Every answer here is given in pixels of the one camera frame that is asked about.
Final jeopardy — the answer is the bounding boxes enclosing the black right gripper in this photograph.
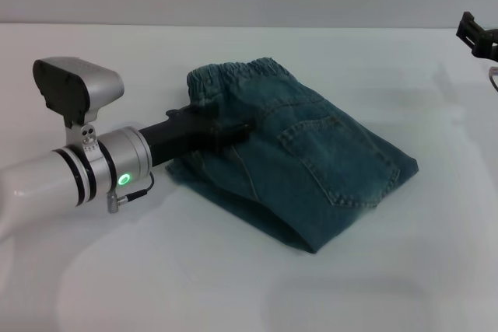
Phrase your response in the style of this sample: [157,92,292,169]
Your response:
[456,10,498,63]

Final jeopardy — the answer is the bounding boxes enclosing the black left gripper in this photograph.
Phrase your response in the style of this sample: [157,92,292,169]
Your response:
[137,107,251,166]

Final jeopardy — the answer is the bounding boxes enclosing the blue denim shorts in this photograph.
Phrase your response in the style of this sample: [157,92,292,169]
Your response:
[164,57,420,255]

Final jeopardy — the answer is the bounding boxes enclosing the black cable with metal plug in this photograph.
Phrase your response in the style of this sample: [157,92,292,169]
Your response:
[106,173,156,213]

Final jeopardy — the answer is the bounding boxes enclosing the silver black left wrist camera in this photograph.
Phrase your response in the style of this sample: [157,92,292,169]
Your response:
[32,58,125,154]

